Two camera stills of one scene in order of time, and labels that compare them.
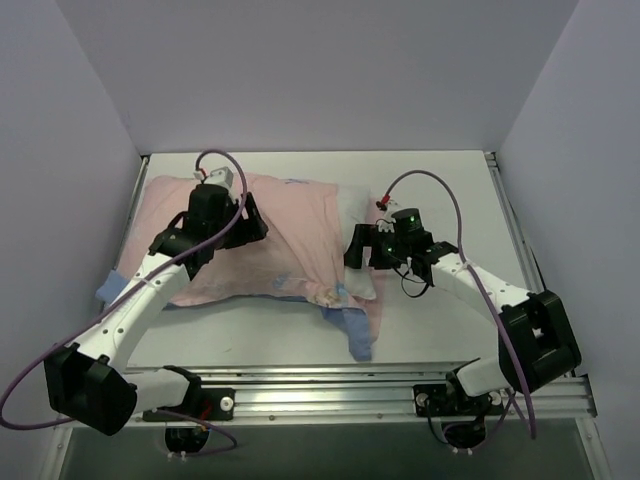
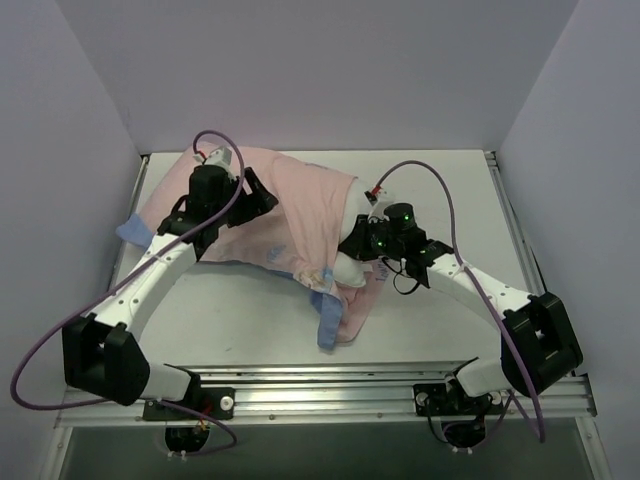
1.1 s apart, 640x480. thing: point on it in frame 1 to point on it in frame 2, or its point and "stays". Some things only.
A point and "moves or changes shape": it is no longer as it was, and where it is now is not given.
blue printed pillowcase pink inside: (298, 262) moves or changes shape
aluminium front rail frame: (370, 396) stays
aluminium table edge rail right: (528, 266) stays
